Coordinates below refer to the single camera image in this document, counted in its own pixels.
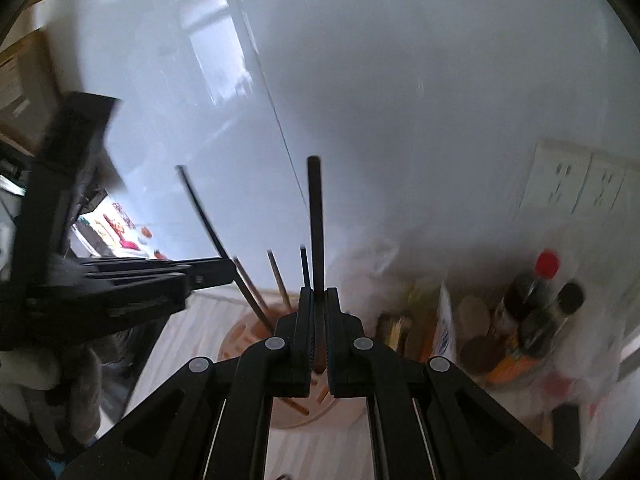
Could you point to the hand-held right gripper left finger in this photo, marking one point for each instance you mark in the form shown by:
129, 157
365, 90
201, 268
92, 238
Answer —
302, 340

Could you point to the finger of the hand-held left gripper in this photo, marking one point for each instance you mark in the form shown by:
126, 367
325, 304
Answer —
150, 300
210, 270

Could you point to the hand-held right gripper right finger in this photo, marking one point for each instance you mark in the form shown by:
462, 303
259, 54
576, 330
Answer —
340, 340

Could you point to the dark brown chopstick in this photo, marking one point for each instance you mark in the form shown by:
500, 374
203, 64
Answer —
252, 295
315, 220

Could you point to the thin black chopstick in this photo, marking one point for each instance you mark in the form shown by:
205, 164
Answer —
200, 210
304, 265

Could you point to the cream cylindrical utensil holder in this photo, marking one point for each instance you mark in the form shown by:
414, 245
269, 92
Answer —
345, 412

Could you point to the yellow green seasoning packet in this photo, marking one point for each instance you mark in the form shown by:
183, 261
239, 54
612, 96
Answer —
400, 332

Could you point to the striped cat print mat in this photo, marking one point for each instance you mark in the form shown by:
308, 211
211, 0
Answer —
165, 360

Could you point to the thin clear plastic bag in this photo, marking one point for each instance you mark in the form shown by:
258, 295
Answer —
365, 270

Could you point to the brown cardboard box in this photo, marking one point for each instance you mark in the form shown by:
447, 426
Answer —
25, 85

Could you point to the white seasoning packet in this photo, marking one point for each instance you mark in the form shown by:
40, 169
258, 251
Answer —
445, 325

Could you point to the red cap dark sauce bottle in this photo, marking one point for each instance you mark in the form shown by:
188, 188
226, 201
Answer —
525, 295

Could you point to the black cap dark sauce bottle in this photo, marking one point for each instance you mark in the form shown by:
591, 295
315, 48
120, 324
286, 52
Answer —
550, 325

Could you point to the plastic bag with food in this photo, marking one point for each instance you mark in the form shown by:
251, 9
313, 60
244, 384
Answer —
600, 350

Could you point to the colourful wall stickers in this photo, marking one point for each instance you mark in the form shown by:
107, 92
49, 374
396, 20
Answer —
112, 225

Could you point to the white wall outlet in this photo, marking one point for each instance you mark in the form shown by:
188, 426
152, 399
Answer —
555, 177
602, 187

